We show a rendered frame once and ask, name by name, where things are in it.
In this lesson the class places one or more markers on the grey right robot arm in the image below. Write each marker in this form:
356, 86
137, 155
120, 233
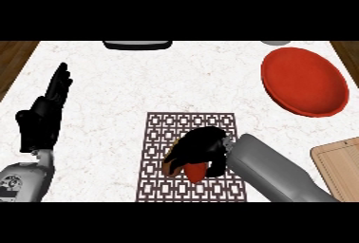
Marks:
270, 172

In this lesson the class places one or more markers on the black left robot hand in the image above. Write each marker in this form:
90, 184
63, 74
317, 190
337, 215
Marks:
41, 120

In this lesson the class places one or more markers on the pale wooden cutting board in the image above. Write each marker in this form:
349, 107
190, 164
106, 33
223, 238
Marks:
337, 171

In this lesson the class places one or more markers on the brown patterned placemat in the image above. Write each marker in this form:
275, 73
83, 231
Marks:
161, 148

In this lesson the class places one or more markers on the red bowl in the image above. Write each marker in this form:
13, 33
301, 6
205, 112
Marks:
303, 82

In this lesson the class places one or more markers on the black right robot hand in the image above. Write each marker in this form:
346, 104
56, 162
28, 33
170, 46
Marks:
202, 142

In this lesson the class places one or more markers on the red bell pepper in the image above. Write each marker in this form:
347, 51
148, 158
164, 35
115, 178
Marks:
193, 172

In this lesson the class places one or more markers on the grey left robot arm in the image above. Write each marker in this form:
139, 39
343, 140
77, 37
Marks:
22, 182

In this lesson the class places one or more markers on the grey round object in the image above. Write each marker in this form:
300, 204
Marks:
275, 42

